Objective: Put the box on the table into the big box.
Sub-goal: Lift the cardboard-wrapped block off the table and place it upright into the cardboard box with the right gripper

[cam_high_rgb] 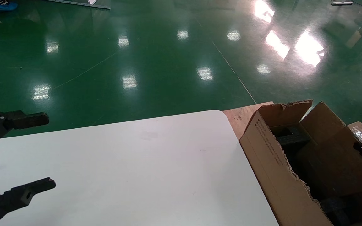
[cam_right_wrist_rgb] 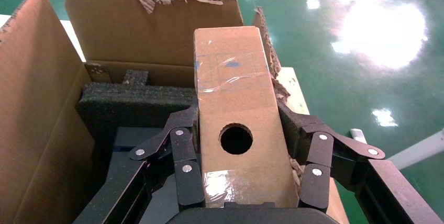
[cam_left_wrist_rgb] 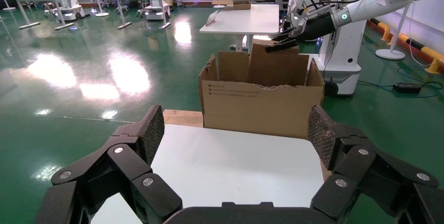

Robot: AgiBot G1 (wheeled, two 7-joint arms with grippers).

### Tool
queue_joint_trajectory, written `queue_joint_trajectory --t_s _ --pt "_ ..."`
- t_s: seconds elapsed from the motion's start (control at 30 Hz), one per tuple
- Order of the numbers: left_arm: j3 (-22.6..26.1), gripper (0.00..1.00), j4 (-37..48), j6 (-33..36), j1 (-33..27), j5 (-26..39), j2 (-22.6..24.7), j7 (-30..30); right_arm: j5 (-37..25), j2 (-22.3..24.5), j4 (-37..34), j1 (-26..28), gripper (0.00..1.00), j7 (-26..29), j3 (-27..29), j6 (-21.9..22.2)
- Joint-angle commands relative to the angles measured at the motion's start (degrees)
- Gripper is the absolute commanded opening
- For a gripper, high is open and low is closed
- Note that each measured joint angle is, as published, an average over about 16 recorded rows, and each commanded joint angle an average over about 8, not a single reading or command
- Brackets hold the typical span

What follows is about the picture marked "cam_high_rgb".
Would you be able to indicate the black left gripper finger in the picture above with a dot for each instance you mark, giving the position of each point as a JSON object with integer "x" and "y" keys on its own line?
{"x": 27, "y": 121}
{"x": 20, "y": 196}

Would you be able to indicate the big brown cardboard box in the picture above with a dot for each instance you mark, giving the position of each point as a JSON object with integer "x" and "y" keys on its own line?
{"x": 272, "y": 169}

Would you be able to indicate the blue shoe cover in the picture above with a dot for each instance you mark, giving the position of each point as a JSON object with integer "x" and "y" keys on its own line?
{"x": 3, "y": 7}

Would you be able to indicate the plywood board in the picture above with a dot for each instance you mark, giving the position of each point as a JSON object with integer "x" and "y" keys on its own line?
{"x": 240, "y": 117}

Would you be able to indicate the white table foot bar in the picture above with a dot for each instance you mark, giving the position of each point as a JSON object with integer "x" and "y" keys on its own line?
{"x": 342, "y": 2}

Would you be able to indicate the grey metal floor rail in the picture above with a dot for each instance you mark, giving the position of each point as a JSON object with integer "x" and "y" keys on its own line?
{"x": 74, "y": 3}

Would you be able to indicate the white upright post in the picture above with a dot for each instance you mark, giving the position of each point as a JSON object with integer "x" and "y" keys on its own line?
{"x": 92, "y": 2}

